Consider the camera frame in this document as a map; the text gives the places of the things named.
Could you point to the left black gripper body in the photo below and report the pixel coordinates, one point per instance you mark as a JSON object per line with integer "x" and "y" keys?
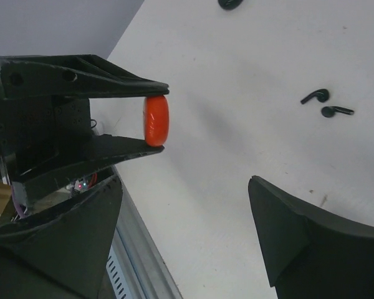
{"x": 34, "y": 130}

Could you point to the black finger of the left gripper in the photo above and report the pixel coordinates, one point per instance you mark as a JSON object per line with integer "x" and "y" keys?
{"x": 100, "y": 152}
{"x": 84, "y": 75}

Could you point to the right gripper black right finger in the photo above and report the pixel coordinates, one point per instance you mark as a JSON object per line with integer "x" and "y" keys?
{"x": 309, "y": 252}

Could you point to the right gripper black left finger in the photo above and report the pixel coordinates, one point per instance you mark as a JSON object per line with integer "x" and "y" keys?
{"x": 62, "y": 251}

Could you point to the black earbud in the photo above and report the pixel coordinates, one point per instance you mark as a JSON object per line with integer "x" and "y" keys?
{"x": 331, "y": 111}
{"x": 322, "y": 95}

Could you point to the black earbud charging case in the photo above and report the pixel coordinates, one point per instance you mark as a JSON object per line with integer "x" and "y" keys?
{"x": 229, "y": 4}

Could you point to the white slotted cable duct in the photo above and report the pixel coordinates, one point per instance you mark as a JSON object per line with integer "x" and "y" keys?
{"x": 116, "y": 276}

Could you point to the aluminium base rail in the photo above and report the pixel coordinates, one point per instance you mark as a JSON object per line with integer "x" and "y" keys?
{"x": 143, "y": 267}

